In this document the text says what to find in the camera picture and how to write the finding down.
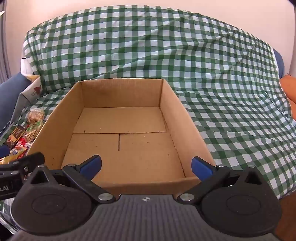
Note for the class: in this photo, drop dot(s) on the clear bag of crackers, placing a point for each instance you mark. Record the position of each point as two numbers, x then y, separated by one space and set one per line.
35 114

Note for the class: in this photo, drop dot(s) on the grey curtain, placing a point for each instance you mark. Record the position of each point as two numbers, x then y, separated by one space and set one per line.
4 64

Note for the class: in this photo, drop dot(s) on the green checked cloth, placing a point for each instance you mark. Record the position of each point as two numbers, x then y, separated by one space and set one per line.
161 46

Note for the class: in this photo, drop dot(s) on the dark brown snack packet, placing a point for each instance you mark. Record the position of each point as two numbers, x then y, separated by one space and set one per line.
16 135

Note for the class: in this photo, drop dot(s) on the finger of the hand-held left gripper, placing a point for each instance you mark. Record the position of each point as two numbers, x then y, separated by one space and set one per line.
3 151
25 161

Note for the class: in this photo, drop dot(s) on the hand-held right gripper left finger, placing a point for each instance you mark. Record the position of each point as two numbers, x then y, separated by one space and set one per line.
92 163

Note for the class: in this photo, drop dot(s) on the orange cushion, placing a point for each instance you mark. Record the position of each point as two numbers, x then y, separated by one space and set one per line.
290 90

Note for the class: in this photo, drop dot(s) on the brown cardboard box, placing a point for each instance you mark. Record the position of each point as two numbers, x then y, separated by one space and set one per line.
120 125

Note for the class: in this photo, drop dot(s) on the round puffed grain packet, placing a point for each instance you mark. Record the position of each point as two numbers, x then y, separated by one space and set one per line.
32 133

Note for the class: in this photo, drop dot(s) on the white printed bag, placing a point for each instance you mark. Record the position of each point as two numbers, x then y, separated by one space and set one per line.
32 90

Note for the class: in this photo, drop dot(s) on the long red snack packet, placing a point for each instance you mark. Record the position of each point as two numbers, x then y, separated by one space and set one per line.
21 145

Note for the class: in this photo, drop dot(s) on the yellow cone snack packet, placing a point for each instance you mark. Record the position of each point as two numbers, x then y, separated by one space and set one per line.
7 160

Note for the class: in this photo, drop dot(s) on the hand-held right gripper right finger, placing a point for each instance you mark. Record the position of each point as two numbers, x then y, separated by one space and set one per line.
201 169

